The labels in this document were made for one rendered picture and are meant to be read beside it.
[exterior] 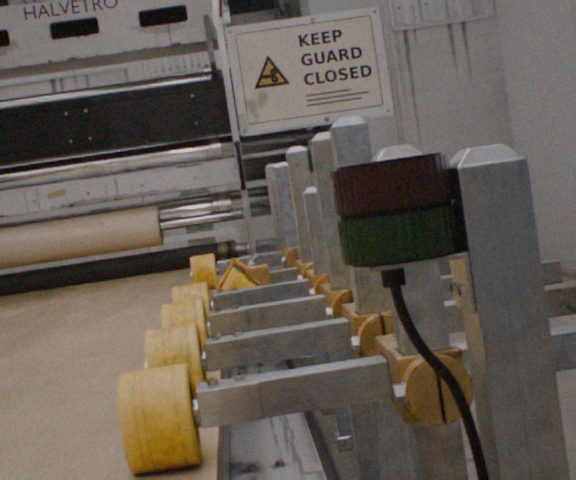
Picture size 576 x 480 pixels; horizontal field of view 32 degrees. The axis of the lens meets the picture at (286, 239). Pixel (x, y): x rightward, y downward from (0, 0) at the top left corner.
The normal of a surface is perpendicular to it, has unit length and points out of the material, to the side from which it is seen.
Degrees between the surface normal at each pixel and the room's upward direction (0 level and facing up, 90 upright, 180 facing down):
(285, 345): 90
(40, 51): 90
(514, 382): 90
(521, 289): 90
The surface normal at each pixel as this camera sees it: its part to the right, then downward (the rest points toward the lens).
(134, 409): 0.00, -0.34
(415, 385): 0.06, 0.04
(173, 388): -0.06, -0.67
